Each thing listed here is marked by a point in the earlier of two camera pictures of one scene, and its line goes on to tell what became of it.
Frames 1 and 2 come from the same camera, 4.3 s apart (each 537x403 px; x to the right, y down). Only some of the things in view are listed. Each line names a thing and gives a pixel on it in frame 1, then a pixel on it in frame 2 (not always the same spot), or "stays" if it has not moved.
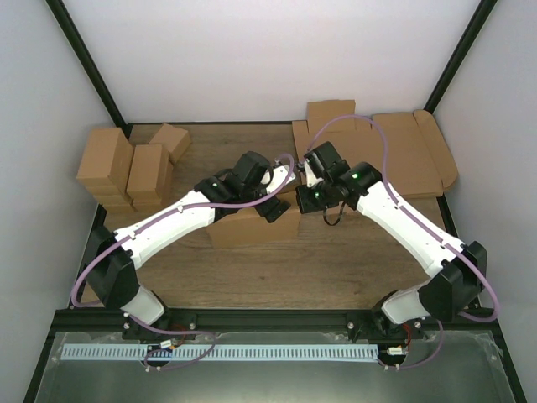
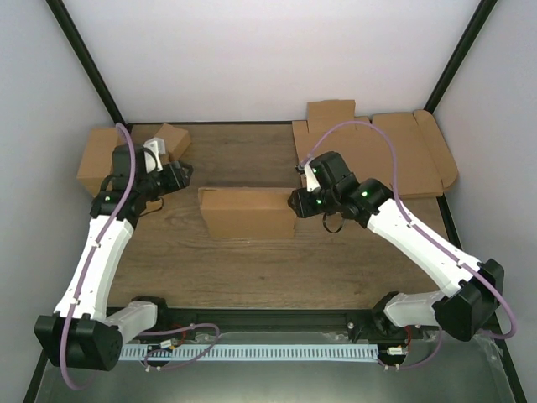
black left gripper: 263,210 → 177,178
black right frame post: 482,13 stays
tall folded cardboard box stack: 105,167 stays
